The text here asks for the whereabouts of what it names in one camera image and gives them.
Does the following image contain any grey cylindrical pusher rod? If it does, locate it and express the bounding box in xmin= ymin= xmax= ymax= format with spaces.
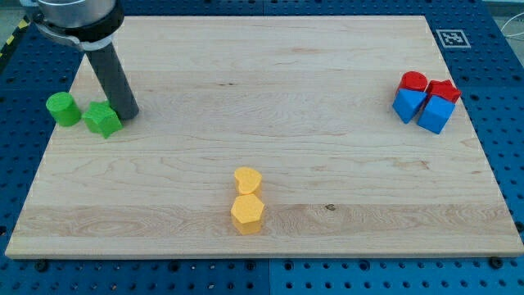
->
xmin=84 ymin=39 xmax=139 ymax=120

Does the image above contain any green star block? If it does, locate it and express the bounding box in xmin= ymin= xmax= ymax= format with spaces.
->
xmin=82 ymin=101 xmax=123 ymax=138

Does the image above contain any red star block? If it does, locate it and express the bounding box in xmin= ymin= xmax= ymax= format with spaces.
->
xmin=426 ymin=79 xmax=462 ymax=103

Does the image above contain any green cylinder block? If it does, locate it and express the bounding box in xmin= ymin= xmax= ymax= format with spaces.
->
xmin=46 ymin=92 xmax=82 ymax=127

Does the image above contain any wooden board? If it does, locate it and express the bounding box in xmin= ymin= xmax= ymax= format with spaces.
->
xmin=6 ymin=16 xmax=523 ymax=260

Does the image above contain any yellow heart block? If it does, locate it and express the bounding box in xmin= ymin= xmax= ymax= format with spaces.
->
xmin=233 ymin=166 xmax=262 ymax=195

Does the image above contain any yellow hexagon block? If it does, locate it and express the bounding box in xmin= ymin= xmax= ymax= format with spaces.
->
xmin=230 ymin=194 xmax=264 ymax=235

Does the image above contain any blue triangle block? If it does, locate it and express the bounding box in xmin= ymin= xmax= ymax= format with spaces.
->
xmin=392 ymin=88 xmax=426 ymax=124

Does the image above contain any red cylinder block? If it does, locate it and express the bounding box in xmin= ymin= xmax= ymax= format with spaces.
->
xmin=396 ymin=71 xmax=428 ymax=92

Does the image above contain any blue cube block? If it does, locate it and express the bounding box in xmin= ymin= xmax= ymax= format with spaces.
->
xmin=417 ymin=96 xmax=455 ymax=134

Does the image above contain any white fiducial marker tag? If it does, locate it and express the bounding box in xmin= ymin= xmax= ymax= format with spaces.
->
xmin=436 ymin=29 xmax=471 ymax=48

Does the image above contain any white cable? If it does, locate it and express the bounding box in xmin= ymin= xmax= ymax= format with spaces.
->
xmin=499 ymin=11 xmax=524 ymax=41

